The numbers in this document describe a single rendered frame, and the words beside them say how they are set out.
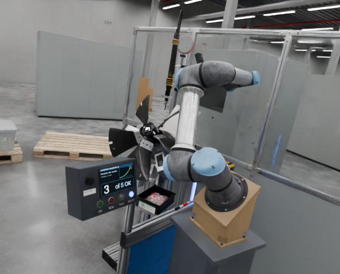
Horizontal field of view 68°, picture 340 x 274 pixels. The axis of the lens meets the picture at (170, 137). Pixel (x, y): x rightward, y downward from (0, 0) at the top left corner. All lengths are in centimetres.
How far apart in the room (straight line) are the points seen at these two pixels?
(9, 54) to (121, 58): 720
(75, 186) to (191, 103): 57
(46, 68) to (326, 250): 640
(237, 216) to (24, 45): 1301
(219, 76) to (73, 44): 608
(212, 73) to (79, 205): 74
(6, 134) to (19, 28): 967
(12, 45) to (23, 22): 113
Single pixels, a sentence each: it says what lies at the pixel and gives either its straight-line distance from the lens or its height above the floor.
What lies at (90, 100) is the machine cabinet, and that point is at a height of 53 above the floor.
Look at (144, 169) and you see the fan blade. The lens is 171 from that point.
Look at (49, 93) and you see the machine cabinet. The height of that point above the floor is 62.
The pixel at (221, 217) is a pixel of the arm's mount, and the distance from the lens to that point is 107.
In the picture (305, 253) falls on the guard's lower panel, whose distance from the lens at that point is 228.
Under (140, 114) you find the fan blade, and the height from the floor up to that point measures 126.
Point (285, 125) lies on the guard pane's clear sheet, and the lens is 208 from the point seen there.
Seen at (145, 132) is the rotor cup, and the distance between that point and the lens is 177.
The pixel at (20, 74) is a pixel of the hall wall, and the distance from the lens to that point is 1363.
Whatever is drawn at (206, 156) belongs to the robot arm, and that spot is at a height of 135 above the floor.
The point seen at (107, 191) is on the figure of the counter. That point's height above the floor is 115.
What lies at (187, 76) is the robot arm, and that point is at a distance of 117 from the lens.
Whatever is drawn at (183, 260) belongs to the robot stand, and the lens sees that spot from 122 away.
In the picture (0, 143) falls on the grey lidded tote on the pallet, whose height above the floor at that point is 27.
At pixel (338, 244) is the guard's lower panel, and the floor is 70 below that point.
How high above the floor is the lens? 163
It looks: 14 degrees down
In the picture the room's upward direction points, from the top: 10 degrees clockwise
